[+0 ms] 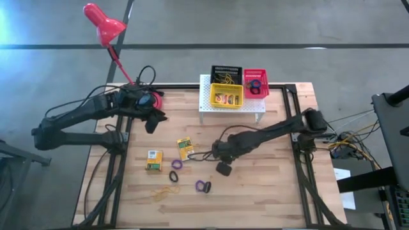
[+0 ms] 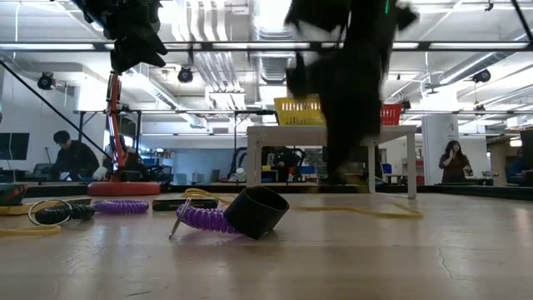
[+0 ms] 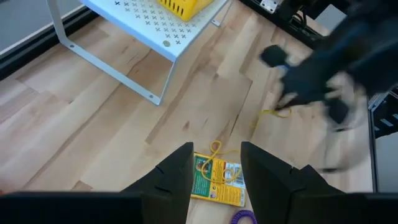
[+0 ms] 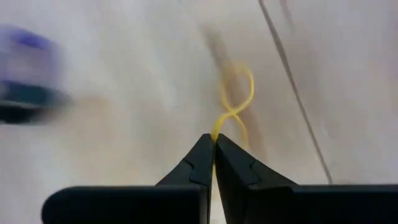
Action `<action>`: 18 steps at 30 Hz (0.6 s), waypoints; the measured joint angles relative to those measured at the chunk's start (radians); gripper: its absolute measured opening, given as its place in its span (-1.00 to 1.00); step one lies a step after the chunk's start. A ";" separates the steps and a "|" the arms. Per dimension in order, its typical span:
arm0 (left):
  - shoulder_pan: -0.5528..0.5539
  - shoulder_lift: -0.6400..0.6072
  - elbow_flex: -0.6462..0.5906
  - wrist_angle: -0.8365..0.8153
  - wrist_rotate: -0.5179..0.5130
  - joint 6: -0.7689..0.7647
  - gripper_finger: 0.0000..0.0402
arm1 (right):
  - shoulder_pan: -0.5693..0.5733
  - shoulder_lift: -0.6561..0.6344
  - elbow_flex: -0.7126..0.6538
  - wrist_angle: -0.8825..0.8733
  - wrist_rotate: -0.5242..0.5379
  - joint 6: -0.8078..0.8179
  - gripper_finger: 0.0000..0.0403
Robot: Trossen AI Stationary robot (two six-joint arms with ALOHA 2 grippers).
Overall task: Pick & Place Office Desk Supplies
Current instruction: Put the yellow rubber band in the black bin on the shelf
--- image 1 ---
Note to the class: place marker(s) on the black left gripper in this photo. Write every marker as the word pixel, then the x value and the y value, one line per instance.
pixel 148 108

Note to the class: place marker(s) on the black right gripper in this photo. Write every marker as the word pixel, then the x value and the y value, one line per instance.
pixel 227 148

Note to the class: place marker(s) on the yellow green staples box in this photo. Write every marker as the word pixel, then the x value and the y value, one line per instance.
pixel 154 160
pixel 227 99
pixel 184 147

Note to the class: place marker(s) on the yellow rubber band pile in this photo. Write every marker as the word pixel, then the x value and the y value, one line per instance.
pixel 164 191

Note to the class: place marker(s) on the thin yellow rubber band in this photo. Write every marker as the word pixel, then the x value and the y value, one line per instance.
pixel 220 77
pixel 229 79

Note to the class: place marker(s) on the yellow plastic basket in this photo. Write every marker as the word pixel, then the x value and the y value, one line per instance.
pixel 226 87

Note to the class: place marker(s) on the black plastic basket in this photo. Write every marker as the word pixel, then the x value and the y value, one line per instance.
pixel 217 70

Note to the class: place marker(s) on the red plastic basket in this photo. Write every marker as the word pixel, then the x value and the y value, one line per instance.
pixel 263 91

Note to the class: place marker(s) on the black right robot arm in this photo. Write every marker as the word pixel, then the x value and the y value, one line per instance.
pixel 271 132

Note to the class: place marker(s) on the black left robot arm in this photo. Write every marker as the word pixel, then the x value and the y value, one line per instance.
pixel 83 108

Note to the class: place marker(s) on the red desk lamp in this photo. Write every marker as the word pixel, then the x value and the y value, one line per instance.
pixel 107 28

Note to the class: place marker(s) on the white perforated metal riser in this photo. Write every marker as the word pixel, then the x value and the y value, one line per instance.
pixel 255 105

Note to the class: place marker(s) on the grey metal bench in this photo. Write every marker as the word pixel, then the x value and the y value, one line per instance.
pixel 22 155

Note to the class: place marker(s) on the white paper sheet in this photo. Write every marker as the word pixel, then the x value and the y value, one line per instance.
pixel 349 201

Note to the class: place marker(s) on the black flat bar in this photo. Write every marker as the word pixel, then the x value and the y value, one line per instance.
pixel 364 180

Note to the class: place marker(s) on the dark grey side cart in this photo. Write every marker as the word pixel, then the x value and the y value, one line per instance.
pixel 394 134

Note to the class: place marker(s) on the keyboard with lit keys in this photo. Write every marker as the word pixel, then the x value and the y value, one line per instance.
pixel 403 204

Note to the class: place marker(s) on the black aluminium table frame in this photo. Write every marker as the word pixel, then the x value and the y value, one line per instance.
pixel 185 86

